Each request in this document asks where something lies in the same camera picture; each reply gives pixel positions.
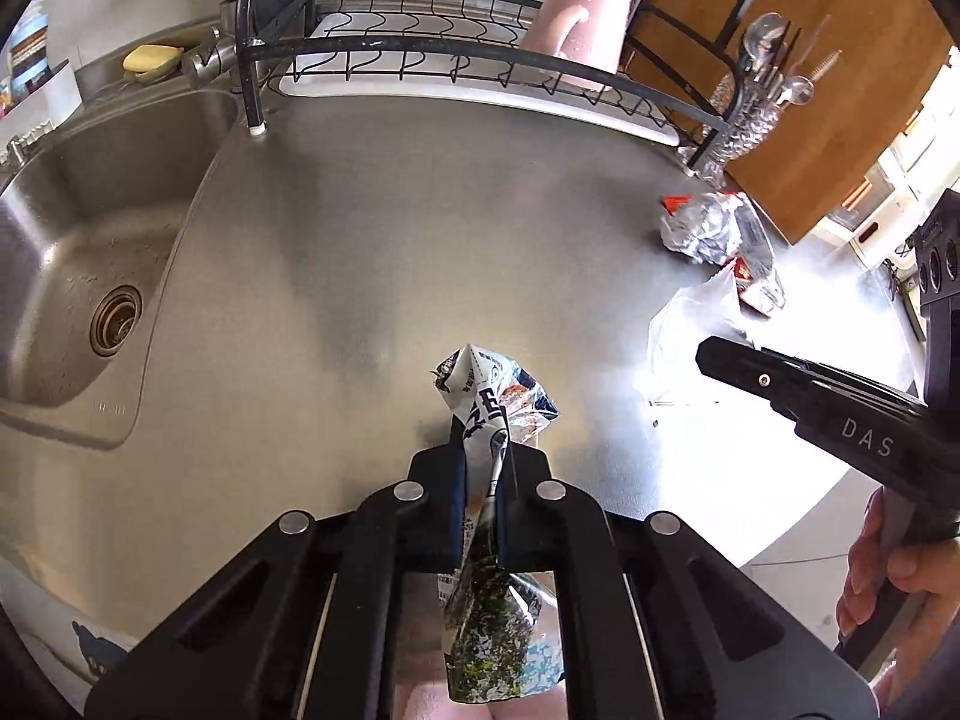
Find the red silver snack wrapper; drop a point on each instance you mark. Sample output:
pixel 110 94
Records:
pixel 712 229

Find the stainless steel sink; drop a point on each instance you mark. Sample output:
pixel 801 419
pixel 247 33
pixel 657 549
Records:
pixel 82 240

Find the pink mug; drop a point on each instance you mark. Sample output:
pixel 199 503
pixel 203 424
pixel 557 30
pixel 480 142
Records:
pixel 577 22

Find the glass cutlery holder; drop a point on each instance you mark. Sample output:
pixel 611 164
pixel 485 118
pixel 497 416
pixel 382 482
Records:
pixel 739 131

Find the white toothbrush holder box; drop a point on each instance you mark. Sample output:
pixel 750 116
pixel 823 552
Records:
pixel 41 94

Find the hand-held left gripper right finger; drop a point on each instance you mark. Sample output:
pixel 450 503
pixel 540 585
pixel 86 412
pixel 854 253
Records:
pixel 504 540

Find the person's right hand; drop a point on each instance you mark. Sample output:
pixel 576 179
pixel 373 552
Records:
pixel 862 570

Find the seaweed snack wrapper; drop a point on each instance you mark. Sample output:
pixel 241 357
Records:
pixel 487 397

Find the wooden cutting board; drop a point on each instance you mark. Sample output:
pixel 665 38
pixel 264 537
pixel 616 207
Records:
pixel 847 90

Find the beige storage cabinet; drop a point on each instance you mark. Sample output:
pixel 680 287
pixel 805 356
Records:
pixel 900 180

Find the clear plastic bag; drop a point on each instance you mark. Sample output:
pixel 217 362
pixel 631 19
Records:
pixel 690 315

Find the white wide drip tray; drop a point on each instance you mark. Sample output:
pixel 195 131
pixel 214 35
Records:
pixel 480 101

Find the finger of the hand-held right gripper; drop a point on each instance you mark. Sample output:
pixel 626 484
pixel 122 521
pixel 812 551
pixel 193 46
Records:
pixel 757 371

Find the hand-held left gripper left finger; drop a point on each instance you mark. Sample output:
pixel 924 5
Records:
pixel 457 510

